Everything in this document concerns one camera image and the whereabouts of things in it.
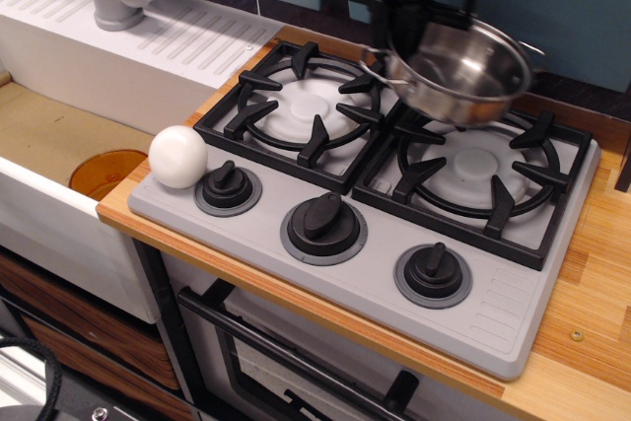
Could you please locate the stainless steel pot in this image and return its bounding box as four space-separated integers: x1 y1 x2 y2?
359 20 534 126

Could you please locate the grey toy stove top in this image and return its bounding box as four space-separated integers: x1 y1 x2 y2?
128 41 600 380

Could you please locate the black middle stove knob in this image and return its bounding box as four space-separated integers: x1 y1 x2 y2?
280 192 368 266

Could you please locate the black stove knob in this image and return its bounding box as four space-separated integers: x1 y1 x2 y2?
280 192 368 266
194 160 263 218
393 243 473 310

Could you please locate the black left stove knob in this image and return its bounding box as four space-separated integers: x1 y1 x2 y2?
194 160 263 218

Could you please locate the white mushroom ball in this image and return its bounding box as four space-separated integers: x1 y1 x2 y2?
148 125 208 189

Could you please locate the black right stove knob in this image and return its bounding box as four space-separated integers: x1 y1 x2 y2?
393 243 473 310

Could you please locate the black left burner grate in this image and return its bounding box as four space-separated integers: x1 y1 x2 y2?
194 41 402 194

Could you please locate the black burner grate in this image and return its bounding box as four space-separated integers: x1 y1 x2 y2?
352 105 599 270
194 41 402 194

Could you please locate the black right burner grate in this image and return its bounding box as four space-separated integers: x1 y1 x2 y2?
352 105 599 270

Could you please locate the orange plastic bowl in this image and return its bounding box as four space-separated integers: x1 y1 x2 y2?
69 149 147 201

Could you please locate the white toy sink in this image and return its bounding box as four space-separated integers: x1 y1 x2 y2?
1 0 280 323

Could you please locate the brass screw in counter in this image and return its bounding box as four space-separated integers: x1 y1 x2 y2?
571 330 584 342

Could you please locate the upper wooden drawer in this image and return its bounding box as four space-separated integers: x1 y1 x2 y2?
1 249 178 389

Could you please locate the wooden drawer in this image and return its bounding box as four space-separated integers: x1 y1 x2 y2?
24 316 194 421
1 249 178 389

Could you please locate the lower wooden drawer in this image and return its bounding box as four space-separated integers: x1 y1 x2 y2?
24 316 194 421

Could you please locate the oven door with handle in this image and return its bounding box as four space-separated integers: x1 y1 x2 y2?
177 280 505 420

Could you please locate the black braided cable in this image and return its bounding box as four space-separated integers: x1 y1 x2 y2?
0 338 66 421

